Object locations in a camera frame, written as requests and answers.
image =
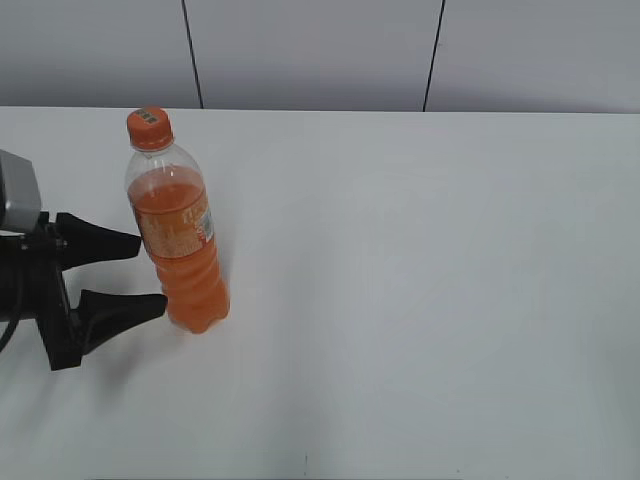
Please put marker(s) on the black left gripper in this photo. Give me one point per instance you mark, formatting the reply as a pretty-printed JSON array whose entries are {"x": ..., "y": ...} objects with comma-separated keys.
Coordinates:
[{"x": 33, "y": 287}]

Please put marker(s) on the orange soda plastic bottle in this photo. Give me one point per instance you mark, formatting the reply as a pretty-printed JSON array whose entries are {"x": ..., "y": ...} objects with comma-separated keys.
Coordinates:
[{"x": 168, "y": 197}]

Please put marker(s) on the orange bottle cap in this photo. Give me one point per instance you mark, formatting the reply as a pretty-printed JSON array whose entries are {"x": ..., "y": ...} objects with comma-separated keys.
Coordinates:
[{"x": 149, "y": 129}]

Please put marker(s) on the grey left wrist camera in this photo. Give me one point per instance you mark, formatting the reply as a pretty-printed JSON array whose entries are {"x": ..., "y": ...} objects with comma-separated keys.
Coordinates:
[{"x": 20, "y": 195}]

